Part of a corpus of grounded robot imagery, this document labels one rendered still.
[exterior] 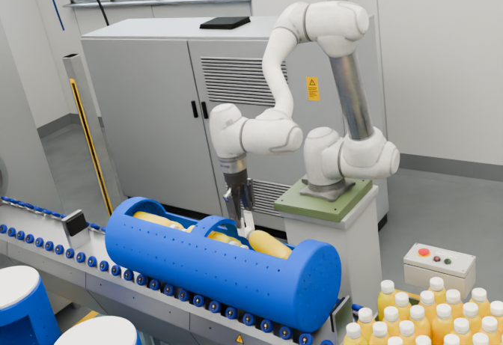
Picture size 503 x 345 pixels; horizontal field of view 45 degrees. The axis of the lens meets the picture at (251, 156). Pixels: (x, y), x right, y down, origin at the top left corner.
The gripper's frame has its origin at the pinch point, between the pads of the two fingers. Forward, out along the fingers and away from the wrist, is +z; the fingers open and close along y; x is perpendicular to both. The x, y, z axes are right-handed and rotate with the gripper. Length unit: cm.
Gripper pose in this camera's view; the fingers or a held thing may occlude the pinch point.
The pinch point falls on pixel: (245, 224)
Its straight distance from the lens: 201.3
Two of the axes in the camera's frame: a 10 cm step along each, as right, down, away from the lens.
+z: 1.6, 9.0, 4.0
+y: -5.9, 4.1, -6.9
